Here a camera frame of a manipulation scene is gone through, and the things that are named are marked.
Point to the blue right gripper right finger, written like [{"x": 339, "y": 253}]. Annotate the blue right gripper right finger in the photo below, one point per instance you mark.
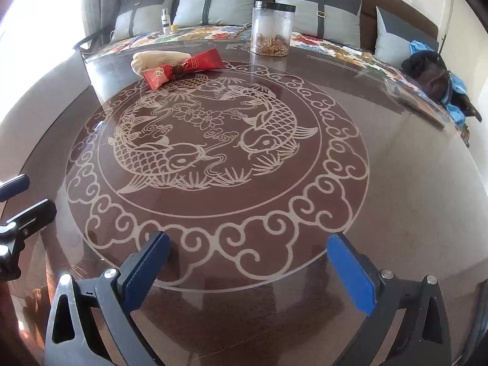
[{"x": 356, "y": 272}]

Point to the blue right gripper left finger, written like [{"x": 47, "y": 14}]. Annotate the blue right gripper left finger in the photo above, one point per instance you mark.
[{"x": 140, "y": 270}]

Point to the beige cloth bundle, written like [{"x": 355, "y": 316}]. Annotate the beige cloth bundle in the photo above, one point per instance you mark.
[{"x": 150, "y": 59}]

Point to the black and blue clothes pile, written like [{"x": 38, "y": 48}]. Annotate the black and blue clothes pile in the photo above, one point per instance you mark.
[{"x": 427, "y": 68}]

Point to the red snack packet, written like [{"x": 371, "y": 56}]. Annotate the red snack packet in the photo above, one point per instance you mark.
[{"x": 164, "y": 73}]

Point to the grey pillow far right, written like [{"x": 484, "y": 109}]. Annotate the grey pillow far right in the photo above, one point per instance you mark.
[{"x": 394, "y": 37}]

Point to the grey pillow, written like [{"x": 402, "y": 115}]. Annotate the grey pillow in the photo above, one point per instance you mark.
[
  {"x": 138, "y": 17},
  {"x": 332, "y": 20},
  {"x": 191, "y": 13},
  {"x": 394, "y": 37}
]

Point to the grey pillow far left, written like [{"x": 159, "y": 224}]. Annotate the grey pillow far left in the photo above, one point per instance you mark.
[{"x": 138, "y": 17}]

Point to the white lotion bottle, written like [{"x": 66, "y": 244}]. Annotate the white lotion bottle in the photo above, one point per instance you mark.
[{"x": 165, "y": 21}]

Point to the clear plastic jar black lid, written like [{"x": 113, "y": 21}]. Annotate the clear plastic jar black lid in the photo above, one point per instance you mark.
[{"x": 271, "y": 29}]

